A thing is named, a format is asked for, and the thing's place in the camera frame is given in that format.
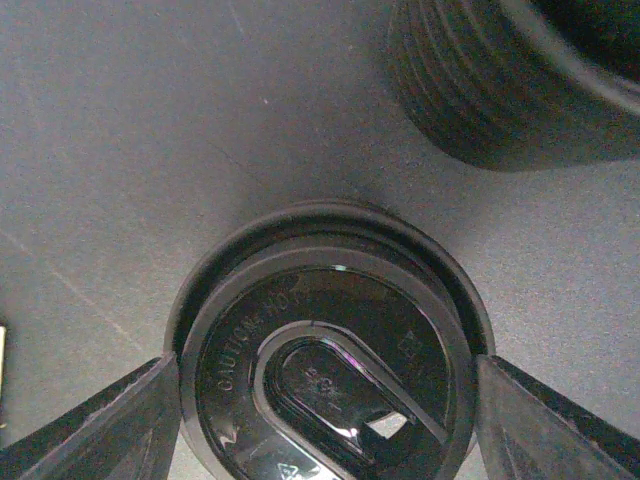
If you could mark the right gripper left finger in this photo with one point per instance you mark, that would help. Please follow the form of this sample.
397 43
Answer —
126 431

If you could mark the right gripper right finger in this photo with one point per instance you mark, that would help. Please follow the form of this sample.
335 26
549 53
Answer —
526 430

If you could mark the single black lid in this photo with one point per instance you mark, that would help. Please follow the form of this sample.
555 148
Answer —
329 340

